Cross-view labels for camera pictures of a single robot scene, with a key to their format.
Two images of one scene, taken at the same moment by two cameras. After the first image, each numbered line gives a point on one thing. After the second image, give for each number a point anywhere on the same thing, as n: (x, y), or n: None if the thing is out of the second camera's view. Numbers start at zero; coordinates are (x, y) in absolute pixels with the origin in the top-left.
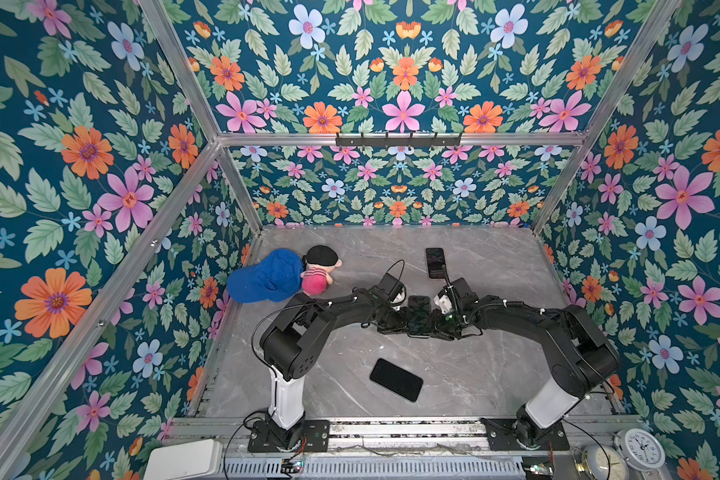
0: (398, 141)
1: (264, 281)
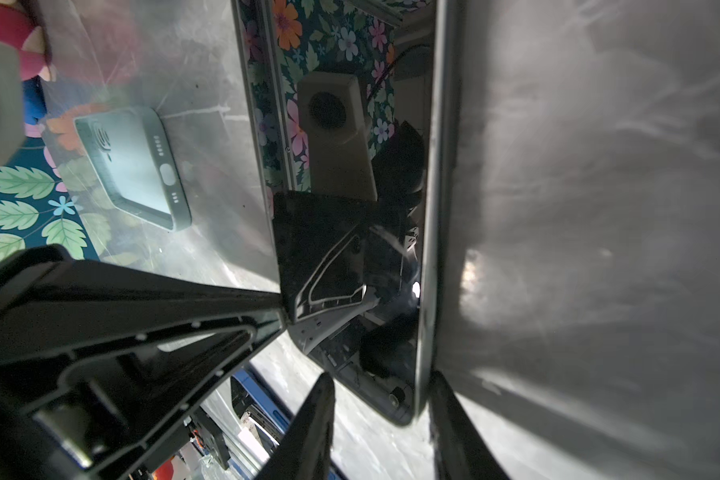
0: None
1: (34, 100)
